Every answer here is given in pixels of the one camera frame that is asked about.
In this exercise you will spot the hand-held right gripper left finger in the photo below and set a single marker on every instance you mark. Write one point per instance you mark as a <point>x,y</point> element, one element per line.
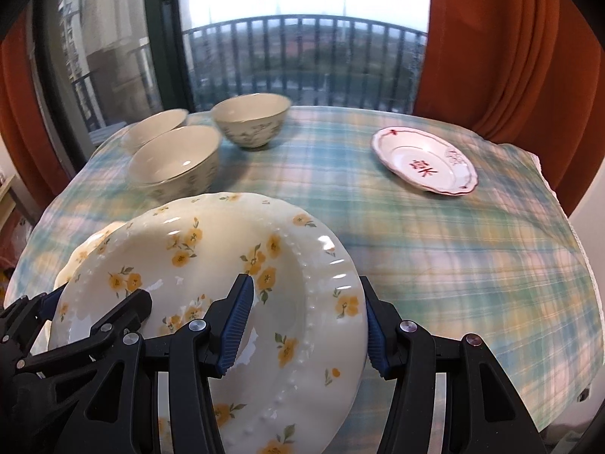
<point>236,326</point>

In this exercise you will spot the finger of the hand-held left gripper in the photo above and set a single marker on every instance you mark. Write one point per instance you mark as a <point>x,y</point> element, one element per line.
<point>123,310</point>
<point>49,303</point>

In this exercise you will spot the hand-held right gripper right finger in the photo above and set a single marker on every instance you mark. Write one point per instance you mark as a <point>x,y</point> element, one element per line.
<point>376,335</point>

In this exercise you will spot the yellow flower plate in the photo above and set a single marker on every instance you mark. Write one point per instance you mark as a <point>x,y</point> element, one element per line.
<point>212,255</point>
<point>90,246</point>

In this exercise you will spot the cream floral bowl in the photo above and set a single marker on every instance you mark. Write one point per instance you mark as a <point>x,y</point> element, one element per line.
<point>179,170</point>
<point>250,127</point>
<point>151,130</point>

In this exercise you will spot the white plate with red pattern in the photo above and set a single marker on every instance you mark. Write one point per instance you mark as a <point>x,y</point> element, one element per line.
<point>416,151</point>

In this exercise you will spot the light wooden shelf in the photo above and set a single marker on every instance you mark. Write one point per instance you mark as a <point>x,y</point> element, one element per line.
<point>9,198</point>

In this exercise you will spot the plaid tablecloth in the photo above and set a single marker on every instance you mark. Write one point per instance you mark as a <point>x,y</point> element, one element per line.
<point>331,208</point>

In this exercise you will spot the orange curtain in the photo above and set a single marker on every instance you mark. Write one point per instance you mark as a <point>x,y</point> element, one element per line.
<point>23,127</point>
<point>496,56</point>

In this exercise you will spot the apartment building outside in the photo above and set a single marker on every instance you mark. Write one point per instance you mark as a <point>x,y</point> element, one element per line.
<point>68,33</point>

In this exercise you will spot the black balcony railing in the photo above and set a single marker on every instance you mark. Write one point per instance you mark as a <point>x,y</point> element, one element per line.
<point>302,17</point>

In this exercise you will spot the dark green window frame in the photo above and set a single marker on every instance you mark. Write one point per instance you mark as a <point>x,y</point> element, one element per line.
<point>163,56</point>

